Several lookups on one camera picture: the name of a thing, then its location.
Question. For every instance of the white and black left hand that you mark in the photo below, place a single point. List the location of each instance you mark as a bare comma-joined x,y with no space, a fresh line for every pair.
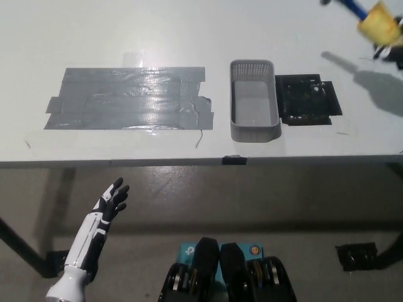
91,236

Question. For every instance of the white and black right hand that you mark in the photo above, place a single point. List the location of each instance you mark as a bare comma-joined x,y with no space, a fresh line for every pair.
397,56

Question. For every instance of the blue hammer with yellow wrap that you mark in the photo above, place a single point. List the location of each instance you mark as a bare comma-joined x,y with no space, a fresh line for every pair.
378,25

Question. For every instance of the black robot torso blocks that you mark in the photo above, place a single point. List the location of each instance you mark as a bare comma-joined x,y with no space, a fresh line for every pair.
206,270

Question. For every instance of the black diagonal table leg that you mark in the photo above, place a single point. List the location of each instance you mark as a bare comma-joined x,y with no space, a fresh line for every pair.
22,245

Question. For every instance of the teal router box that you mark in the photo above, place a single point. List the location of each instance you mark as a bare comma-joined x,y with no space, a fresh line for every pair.
187,251

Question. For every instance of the black tape patch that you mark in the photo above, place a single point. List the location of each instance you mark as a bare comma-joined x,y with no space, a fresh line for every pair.
302,100

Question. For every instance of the grey perforated plastic basket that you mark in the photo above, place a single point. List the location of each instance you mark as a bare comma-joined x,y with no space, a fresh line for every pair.
252,104

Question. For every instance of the grey duct tape patch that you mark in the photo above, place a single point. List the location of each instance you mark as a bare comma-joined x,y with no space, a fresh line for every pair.
126,97

